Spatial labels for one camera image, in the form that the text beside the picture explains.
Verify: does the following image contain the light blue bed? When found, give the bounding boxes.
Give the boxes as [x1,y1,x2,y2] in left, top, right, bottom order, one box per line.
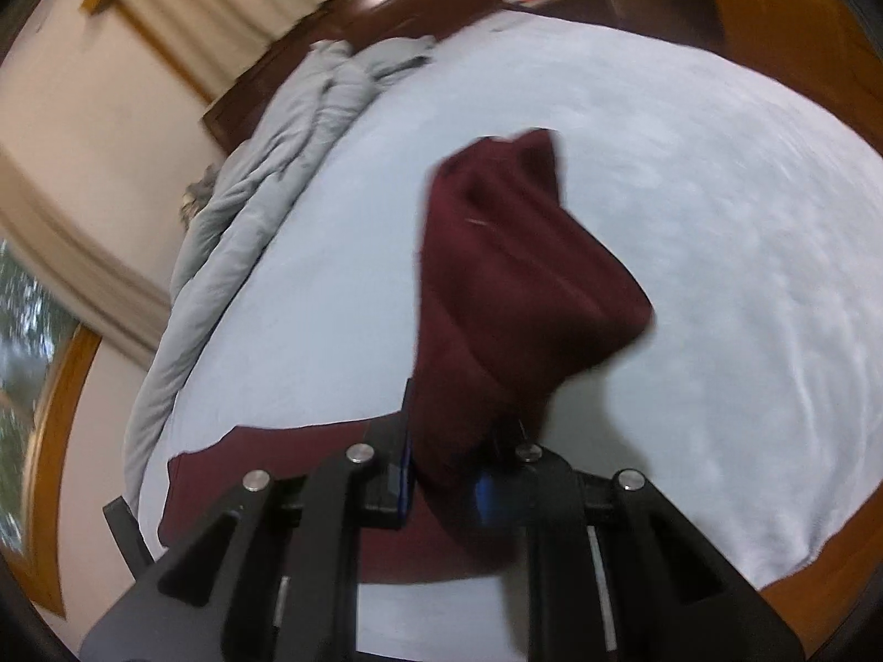
[134,8,883,662]

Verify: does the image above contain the wooden window frame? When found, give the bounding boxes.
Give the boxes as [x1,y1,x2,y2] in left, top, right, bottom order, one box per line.
[0,323,103,618]

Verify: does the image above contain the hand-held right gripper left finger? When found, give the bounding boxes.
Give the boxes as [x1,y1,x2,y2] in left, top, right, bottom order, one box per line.
[78,378,416,662]

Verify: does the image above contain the dark wooden headboard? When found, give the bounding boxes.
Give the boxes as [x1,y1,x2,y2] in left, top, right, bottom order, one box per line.
[201,0,508,154]

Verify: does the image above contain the dark red pants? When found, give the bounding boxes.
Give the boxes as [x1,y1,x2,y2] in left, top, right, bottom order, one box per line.
[157,127,655,579]

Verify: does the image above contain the grey rumpled duvet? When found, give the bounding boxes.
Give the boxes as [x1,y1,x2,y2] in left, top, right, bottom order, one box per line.
[123,36,437,498]

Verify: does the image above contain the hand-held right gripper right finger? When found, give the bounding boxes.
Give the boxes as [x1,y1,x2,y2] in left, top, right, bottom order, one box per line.
[475,420,807,662]

